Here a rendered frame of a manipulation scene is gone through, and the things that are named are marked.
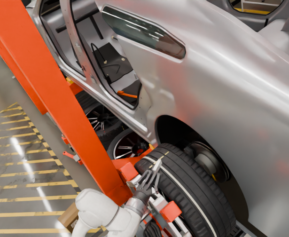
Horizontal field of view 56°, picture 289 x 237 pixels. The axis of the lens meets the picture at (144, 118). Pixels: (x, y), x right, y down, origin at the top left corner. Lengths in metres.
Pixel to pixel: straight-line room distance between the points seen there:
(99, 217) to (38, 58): 0.81
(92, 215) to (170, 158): 0.55
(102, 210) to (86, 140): 0.67
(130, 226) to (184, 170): 0.43
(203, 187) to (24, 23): 1.16
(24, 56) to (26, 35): 0.10
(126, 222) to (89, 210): 0.16
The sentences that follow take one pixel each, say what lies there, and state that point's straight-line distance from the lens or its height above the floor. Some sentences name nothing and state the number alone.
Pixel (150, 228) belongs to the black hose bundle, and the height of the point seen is 1.05.
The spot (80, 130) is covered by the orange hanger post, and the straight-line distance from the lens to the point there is 1.67.
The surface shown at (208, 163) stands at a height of 0.91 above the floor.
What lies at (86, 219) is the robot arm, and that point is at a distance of 1.17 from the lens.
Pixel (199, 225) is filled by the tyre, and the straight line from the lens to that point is 1.44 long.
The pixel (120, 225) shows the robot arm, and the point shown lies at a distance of 1.18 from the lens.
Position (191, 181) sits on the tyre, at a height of 1.14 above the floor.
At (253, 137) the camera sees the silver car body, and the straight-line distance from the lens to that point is 1.11.
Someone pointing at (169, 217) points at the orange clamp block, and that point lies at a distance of 1.34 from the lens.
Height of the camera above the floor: 2.29
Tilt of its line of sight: 38 degrees down
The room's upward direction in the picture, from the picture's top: 21 degrees counter-clockwise
